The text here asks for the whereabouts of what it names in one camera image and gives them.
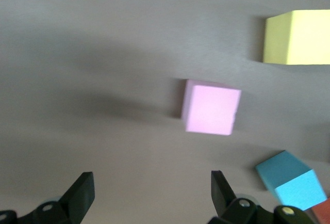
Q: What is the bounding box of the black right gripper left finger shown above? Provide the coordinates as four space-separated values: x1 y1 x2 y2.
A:
0 171 95 224

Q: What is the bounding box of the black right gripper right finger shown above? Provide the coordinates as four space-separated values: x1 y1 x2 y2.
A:
206 170 319 224

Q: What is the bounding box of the pink foam cube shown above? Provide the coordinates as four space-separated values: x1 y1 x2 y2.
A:
180 78 242 136

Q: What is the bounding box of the blue foam cube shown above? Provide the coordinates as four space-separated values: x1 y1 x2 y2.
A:
255 150 328 211

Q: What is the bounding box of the orange foam cube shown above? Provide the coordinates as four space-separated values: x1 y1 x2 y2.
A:
310 197 330 224

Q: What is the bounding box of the yellow foam cube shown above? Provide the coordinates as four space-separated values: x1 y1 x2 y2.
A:
262 9 330 66

